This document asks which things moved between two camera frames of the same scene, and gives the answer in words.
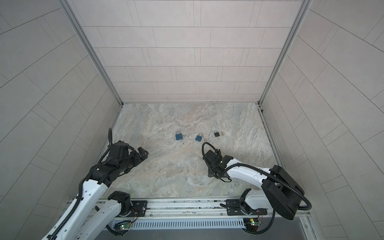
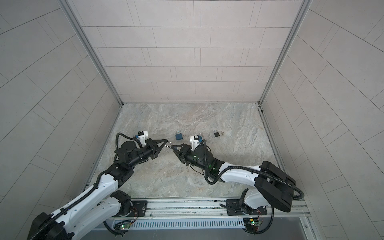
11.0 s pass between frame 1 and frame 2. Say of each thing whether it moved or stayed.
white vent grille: stayed
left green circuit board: stayed
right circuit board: stayed
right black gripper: moved
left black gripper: moved
